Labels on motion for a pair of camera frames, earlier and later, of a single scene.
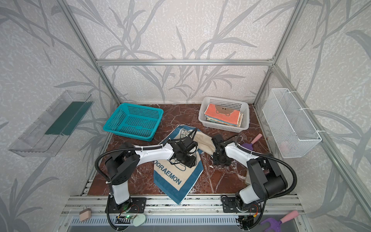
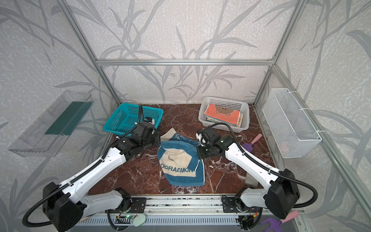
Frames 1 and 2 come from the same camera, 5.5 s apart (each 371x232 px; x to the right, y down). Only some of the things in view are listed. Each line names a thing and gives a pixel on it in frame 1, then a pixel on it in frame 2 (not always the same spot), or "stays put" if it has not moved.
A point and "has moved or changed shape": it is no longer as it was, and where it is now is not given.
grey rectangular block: (248, 179) stays put
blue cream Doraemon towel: (175, 181) has moved or changed shape
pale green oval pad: (139, 220) stays put
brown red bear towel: (223, 113) stays put
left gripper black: (188, 147) → (155, 137)
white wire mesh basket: (292, 133) stays put
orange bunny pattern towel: (230, 116) → (238, 124)
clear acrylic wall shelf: (49, 133) stays put
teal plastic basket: (136, 121) stays put
